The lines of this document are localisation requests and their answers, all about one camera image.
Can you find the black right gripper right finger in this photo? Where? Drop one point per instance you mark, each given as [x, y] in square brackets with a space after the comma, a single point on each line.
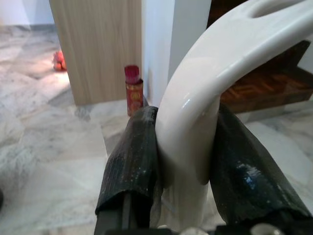
[247, 169]

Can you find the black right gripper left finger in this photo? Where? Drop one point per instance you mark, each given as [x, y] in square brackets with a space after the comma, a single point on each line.
[132, 156]

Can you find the red orange floor object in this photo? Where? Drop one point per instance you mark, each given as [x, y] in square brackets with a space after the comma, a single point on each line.
[59, 61]

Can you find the red incense stick tube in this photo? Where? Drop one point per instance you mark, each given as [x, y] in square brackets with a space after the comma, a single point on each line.
[133, 95]

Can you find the dark wooden patterned step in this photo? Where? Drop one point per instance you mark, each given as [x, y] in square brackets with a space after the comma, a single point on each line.
[266, 85]

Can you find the light wooden cabinet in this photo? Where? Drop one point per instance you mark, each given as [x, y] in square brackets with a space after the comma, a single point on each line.
[100, 49]

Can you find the white door frame post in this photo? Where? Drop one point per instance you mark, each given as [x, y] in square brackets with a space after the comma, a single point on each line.
[161, 46]

